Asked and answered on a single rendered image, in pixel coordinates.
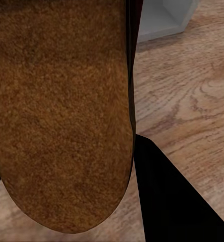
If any sandal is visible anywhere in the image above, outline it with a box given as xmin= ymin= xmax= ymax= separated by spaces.
xmin=0 ymin=0 xmax=143 ymax=234

